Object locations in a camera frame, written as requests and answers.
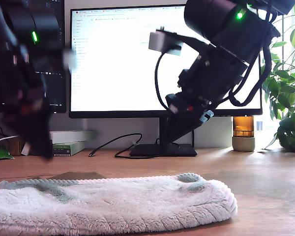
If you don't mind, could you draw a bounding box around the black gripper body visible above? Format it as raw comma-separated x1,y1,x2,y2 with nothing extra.
165,45,249,123

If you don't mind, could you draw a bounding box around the fluffy white green tea towel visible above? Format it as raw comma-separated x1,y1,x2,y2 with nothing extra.
0,172,238,236

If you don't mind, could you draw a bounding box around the small white blue box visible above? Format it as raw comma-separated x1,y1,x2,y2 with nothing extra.
21,141,31,156

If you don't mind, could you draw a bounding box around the brown cardboard holder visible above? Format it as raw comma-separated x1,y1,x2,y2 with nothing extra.
8,136,25,157

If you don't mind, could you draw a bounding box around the green and white box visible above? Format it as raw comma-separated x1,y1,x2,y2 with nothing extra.
52,141,87,157

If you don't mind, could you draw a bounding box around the long white cardboard box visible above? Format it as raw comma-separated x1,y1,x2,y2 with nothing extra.
49,129,95,144

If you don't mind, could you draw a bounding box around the black monitor with dark terminal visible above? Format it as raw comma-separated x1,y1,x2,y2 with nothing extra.
0,0,66,114

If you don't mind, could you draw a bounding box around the amber glass jar grey base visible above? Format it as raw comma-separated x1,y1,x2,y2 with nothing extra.
232,116,256,151

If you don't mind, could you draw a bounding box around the black monitor with white screen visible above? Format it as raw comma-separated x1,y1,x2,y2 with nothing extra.
68,3,263,158

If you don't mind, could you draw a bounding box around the green leafy potted plant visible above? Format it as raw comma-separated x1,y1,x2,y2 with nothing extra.
259,0,295,152

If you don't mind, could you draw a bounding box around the white cable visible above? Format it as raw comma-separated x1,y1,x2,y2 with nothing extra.
0,134,19,146

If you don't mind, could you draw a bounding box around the black cable with plug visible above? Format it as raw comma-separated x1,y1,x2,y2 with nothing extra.
88,133,143,159

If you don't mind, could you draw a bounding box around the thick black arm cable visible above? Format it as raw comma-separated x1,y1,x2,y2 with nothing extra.
228,2,273,107

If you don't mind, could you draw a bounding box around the black camera box cable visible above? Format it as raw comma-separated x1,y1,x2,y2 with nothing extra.
154,50,174,113

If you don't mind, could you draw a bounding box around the arm's grey camera box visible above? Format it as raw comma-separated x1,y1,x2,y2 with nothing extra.
62,48,78,73
148,26,211,57

